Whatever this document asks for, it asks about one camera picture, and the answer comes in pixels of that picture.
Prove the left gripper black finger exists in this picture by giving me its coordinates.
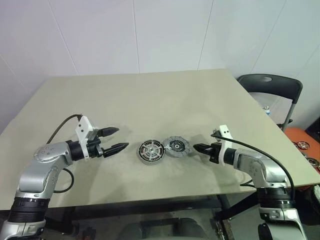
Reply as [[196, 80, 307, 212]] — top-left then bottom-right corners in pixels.
[[101, 142, 130, 158], [98, 126, 121, 138]]

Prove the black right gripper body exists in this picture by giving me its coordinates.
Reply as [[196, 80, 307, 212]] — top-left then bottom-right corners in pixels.
[[204, 141, 224, 164]]

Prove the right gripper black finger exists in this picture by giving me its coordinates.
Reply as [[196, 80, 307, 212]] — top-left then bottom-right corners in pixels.
[[192, 142, 213, 150], [193, 147, 213, 155]]

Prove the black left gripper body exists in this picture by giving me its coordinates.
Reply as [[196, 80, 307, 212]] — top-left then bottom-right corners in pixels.
[[86, 127, 105, 159]]

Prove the grey motor cover with circuit board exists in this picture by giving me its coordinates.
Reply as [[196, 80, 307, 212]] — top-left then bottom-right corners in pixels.
[[162, 134, 192, 159]]

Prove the black and silver motor rotor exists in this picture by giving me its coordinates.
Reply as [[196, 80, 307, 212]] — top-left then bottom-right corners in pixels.
[[138, 139, 165, 162]]

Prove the grey motor housing with copper windings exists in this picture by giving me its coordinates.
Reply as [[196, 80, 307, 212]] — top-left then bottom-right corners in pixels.
[[136, 138, 167, 167]]

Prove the orange stool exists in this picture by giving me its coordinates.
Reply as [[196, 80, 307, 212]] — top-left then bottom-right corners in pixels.
[[284, 126, 320, 176]]

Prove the dark grey folding chair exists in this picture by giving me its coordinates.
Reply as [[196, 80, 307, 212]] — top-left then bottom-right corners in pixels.
[[235, 73, 304, 132]]

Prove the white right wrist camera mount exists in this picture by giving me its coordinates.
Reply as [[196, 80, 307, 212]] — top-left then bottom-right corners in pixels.
[[211, 124, 233, 167]]

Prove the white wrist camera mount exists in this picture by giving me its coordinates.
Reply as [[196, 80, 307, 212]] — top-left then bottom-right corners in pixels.
[[74, 115, 95, 161], [211, 124, 233, 167]]

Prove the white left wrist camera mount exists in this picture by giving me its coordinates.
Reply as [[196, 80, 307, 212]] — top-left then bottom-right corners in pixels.
[[74, 115, 95, 161]]

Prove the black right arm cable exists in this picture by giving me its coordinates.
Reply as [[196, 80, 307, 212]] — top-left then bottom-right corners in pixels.
[[210, 133, 296, 199]]

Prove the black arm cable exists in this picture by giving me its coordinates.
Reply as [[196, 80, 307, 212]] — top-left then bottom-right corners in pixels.
[[210, 133, 296, 199], [45, 113, 83, 194]]

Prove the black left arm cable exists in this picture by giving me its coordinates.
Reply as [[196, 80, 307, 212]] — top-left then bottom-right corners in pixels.
[[45, 113, 83, 194]]

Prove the black table frame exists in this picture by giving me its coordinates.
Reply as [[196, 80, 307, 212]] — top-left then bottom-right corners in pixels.
[[44, 191, 262, 227]]

